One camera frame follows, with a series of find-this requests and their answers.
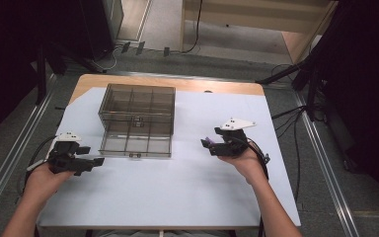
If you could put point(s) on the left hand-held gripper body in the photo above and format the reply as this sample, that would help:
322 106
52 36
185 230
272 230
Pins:
64 153

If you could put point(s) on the metal floor rail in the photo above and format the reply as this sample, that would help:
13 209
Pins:
329 184
10 158

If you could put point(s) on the small purple object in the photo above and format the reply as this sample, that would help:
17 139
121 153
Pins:
211 141

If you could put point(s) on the dark cabinet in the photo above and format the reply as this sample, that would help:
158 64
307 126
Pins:
95 26

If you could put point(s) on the person's right hand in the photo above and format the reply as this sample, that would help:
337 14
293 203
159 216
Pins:
248 164

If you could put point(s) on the light wooden furniture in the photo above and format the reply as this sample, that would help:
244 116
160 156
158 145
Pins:
260 16

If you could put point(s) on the person's left hand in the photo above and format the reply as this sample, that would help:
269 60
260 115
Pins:
44 181

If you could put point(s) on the person's grey clothing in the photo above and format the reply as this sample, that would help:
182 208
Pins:
194 234

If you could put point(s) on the black curtain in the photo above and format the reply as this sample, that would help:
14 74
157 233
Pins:
368 98
13 49

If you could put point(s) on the small black floor block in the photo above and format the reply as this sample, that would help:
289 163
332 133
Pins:
166 51
125 47
140 48

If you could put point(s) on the white table sheet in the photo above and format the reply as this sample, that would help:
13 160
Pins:
177 191

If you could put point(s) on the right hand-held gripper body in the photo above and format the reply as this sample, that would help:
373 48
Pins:
232 144

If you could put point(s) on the black stand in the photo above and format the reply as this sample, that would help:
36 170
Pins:
278 76
41 82

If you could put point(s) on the clear smoky drawer organizer box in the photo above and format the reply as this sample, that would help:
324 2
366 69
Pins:
138 102

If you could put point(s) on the clear smoky divided drawer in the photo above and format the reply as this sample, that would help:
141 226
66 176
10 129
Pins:
135 144

